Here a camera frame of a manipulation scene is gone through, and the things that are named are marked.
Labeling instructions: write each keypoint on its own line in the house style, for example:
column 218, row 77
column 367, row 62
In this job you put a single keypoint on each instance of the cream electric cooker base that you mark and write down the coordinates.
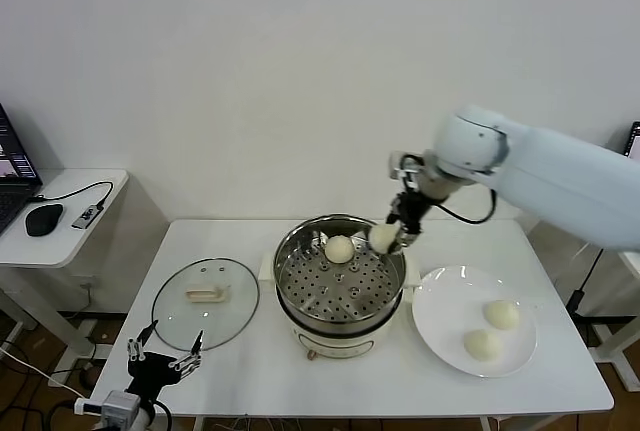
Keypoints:
column 340, row 343

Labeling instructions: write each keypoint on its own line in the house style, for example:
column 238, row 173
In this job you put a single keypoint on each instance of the grey usb hub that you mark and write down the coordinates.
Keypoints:
column 85, row 217

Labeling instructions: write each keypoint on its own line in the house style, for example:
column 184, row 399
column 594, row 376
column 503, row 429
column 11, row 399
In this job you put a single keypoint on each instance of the black power adapter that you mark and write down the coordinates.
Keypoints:
column 576, row 300

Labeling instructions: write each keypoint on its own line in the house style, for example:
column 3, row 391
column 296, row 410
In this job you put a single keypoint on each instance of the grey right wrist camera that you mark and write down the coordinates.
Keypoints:
column 406, row 163

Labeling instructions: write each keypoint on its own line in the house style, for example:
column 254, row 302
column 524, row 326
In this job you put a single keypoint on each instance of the white wall socket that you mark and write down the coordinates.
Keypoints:
column 88, row 282

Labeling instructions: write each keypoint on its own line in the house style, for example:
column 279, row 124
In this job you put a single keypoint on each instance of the black laptop beside mouse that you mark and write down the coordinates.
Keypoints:
column 10, row 201

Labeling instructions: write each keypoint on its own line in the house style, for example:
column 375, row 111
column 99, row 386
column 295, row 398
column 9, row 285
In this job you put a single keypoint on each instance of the white steamed baozi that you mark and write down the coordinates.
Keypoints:
column 501, row 313
column 482, row 345
column 340, row 249
column 381, row 240

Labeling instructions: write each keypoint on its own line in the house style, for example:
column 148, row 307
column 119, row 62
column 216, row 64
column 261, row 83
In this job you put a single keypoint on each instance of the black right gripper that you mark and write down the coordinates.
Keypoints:
column 411, row 211

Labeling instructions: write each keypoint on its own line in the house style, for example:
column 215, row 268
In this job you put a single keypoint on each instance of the steel steamer basket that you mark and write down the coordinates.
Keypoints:
column 360, row 296

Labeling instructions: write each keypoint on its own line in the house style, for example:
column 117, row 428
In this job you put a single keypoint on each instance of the black computer mouse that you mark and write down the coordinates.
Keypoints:
column 44, row 220

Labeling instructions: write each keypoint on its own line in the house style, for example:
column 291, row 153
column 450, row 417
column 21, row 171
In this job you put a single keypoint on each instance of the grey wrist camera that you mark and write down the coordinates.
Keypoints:
column 122, row 407
column 406, row 163

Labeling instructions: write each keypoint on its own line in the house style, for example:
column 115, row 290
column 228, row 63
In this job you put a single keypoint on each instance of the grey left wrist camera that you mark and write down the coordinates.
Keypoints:
column 122, row 407

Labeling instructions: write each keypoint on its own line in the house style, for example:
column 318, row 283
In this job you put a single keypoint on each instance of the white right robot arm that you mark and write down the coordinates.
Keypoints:
column 550, row 176

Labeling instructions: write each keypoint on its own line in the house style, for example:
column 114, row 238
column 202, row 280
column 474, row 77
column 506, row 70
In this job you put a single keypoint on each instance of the white round plate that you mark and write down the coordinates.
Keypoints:
column 450, row 321

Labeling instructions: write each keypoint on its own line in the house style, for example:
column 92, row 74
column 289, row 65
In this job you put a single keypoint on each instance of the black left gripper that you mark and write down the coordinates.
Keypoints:
column 150, row 373

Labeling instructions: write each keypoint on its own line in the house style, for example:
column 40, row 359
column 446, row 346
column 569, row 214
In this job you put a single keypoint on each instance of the white side table with mouse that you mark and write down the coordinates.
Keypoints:
column 60, row 246

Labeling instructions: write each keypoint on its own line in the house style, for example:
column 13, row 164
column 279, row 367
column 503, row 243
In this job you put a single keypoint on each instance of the round glass pot lid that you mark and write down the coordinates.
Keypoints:
column 210, row 326

